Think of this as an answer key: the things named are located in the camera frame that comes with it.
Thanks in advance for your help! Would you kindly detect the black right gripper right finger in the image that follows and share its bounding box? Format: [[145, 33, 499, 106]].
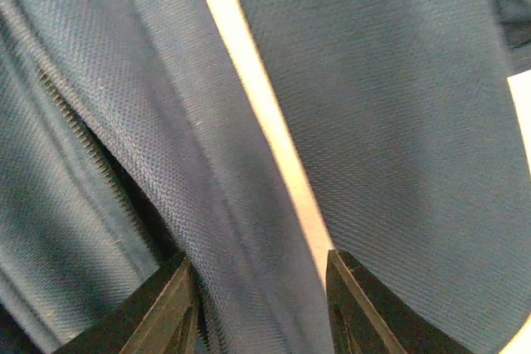
[[326, 250, 470, 354]]

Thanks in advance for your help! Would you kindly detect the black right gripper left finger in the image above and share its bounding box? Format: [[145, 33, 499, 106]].
[[55, 254, 200, 354]]

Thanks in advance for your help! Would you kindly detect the navy blue student backpack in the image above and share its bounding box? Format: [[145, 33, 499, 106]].
[[1, 0, 530, 353]]

